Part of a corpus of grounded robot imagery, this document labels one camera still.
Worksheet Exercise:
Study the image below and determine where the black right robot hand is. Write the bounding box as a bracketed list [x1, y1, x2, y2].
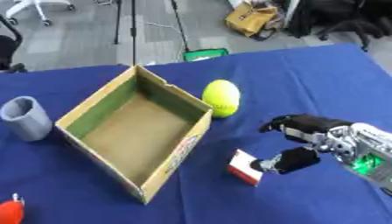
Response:
[249, 114, 355, 175]

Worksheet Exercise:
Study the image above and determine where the white office chair base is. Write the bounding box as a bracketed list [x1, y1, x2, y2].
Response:
[4, 0, 77, 27]

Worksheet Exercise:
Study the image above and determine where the grey hexagonal cup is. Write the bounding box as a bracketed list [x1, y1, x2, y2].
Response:
[0, 95, 55, 143]

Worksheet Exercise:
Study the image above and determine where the green dustpan with black handle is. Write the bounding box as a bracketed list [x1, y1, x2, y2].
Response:
[170, 0, 232, 62]

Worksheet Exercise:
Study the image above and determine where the black office chair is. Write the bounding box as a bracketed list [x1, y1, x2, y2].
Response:
[0, 14, 28, 74]

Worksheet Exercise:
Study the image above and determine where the yellow-brown bag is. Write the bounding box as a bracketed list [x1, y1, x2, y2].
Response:
[223, 1, 282, 39]

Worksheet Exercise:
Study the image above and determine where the black tripod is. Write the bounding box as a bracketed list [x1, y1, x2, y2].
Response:
[111, 0, 138, 67]

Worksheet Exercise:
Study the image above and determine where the red-orange toy with silver tip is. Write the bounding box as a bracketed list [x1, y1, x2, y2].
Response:
[0, 192, 26, 224]

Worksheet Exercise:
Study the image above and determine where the tan open cardboard box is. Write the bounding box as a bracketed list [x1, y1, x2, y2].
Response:
[53, 64, 214, 205]

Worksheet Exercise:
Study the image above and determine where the red and white small box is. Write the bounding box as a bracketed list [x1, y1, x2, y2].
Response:
[227, 149, 265, 186]

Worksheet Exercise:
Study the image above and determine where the yellow ball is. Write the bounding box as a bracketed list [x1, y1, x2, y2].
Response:
[200, 79, 242, 119]

